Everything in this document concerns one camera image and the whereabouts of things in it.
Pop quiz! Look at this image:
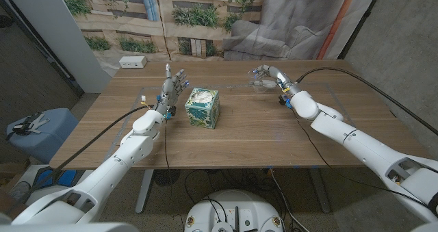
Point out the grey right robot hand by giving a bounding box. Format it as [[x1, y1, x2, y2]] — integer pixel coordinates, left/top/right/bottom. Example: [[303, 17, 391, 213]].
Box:
[[248, 64, 302, 96]]

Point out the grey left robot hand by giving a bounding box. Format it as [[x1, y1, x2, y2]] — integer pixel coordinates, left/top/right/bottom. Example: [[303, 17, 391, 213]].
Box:
[[153, 62, 190, 120]]

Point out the clear glass beaker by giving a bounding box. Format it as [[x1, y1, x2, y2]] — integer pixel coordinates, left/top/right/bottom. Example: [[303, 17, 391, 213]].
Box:
[[250, 70, 275, 94]]

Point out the teal floral tissue box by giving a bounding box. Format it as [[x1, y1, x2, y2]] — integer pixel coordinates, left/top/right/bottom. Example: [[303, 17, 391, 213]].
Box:
[[184, 87, 220, 130]]

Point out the brown cardboard box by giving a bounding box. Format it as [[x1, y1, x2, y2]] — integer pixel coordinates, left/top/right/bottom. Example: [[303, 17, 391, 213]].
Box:
[[0, 158, 31, 212]]

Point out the white power strip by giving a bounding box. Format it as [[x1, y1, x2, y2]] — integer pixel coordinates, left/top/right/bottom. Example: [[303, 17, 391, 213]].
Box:
[[118, 55, 148, 69]]

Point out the grey tape outline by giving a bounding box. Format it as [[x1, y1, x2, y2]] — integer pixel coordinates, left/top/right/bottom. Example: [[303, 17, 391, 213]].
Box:
[[104, 82, 381, 166]]

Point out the printed fabric backdrop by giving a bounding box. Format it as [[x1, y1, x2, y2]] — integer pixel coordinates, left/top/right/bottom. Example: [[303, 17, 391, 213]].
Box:
[[56, 0, 383, 77]]

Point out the round black floor base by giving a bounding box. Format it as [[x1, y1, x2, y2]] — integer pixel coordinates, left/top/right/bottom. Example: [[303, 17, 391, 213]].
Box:
[[153, 169, 181, 188]]

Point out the white table leg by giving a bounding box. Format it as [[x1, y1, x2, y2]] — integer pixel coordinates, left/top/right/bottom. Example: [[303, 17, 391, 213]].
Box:
[[135, 169, 155, 215]]

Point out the grey table leg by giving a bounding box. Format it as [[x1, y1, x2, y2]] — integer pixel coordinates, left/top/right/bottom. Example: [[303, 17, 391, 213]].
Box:
[[309, 166, 332, 214]]

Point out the white pillar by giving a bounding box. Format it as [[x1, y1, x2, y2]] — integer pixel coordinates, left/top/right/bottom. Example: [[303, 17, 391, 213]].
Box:
[[1, 0, 113, 94]]

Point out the white robot torso base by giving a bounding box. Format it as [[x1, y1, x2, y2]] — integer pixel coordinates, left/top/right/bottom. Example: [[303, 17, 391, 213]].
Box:
[[183, 190, 284, 232]]

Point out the blue padded stool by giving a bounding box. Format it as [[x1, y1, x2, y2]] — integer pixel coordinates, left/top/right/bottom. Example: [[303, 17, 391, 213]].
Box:
[[5, 107, 80, 164]]

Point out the white and blue floor device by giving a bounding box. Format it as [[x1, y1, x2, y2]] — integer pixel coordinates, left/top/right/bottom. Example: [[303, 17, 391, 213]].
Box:
[[15, 165, 93, 201]]

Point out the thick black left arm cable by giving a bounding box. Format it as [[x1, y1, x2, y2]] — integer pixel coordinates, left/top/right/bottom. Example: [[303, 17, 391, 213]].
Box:
[[3, 104, 155, 216]]

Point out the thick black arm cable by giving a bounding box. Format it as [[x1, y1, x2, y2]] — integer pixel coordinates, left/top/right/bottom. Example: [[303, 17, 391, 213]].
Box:
[[3, 104, 155, 216], [296, 66, 438, 136]]

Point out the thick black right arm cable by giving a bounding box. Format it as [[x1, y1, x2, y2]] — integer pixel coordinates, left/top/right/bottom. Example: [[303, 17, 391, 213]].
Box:
[[296, 66, 438, 136]]

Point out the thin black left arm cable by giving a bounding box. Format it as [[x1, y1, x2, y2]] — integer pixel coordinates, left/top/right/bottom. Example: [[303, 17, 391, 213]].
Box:
[[163, 117, 172, 192]]

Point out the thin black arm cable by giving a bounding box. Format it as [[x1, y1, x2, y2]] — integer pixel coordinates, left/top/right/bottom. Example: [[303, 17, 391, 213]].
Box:
[[163, 117, 172, 192], [289, 107, 428, 207]]

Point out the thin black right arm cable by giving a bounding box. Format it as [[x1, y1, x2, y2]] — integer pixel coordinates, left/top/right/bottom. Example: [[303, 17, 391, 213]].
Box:
[[289, 107, 428, 207]]

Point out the black backdrop frame pole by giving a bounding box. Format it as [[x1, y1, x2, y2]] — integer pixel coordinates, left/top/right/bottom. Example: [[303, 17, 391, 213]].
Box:
[[337, 0, 386, 60]]

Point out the black floor cable tangle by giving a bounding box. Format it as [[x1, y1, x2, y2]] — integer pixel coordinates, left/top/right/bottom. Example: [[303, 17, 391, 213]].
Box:
[[183, 169, 274, 205]]

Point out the white floor cable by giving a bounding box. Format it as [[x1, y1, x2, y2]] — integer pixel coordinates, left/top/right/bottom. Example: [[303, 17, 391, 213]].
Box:
[[269, 168, 302, 232]]

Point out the black and grey strapped device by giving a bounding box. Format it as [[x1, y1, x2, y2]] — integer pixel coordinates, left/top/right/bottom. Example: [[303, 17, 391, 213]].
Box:
[[5, 112, 51, 137]]

